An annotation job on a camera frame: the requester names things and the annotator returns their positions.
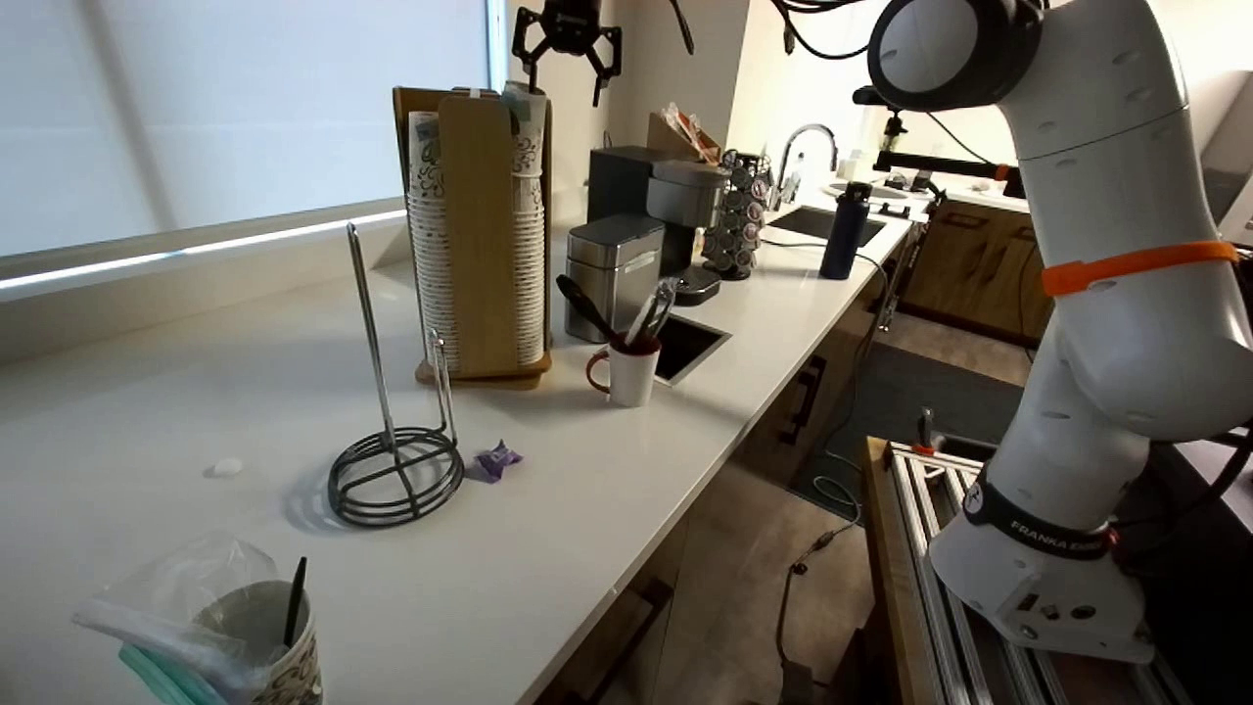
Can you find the black camera on stand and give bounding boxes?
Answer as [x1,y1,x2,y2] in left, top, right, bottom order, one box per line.
[848,82,1032,198]

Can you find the black floor cable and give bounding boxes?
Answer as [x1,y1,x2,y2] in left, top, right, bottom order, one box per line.
[770,521,867,705]

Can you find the white mug red inside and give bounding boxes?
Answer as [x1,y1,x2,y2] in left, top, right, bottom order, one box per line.
[585,342,662,411]

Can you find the counter sink basin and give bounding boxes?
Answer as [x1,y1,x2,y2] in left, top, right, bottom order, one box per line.
[766,205,891,249]

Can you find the black tumbler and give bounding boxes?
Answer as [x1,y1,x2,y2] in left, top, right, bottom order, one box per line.
[820,179,872,285]

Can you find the chrome faucet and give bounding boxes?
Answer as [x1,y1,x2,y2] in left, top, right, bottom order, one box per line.
[774,123,842,210]

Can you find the black wire towel holder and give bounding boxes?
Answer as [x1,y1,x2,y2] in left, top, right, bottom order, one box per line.
[326,209,471,534]

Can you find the purple candy wrapper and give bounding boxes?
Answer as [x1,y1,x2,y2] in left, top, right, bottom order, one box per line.
[461,440,523,484]

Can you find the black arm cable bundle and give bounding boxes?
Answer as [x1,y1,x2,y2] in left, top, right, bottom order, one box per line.
[766,0,903,63]

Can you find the clear plastic utensil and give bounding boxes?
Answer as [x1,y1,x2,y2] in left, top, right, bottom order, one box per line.
[623,281,676,358]

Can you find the wooden knife block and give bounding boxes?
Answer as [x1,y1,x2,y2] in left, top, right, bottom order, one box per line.
[642,101,724,170]

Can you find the grey coffee machine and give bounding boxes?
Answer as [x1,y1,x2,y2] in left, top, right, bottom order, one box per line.
[585,145,728,304]

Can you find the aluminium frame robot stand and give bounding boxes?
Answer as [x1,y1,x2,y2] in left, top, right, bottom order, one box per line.
[856,436,1205,705]

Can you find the wooden cabinet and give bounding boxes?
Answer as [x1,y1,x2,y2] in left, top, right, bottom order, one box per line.
[898,192,1055,350]

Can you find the coffee pod carousel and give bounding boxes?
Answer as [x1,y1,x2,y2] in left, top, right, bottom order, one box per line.
[702,148,774,285]

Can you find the orange strap band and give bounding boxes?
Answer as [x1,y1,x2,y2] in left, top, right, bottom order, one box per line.
[1036,234,1245,302]

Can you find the steel box with label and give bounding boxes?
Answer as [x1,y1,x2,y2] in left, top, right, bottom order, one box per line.
[565,210,668,346]

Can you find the teal plastic item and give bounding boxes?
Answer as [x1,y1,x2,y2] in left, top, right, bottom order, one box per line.
[112,644,206,705]

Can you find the clear plastic bag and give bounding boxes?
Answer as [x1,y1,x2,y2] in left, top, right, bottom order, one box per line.
[72,535,316,705]

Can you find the black stirrer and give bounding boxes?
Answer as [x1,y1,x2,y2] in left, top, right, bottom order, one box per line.
[281,557,313,651]

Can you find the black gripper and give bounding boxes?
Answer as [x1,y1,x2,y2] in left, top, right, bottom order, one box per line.
[509,0,628,108]

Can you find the printed paper cup with bag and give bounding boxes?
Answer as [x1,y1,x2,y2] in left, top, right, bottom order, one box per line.
[206,581,329,705]

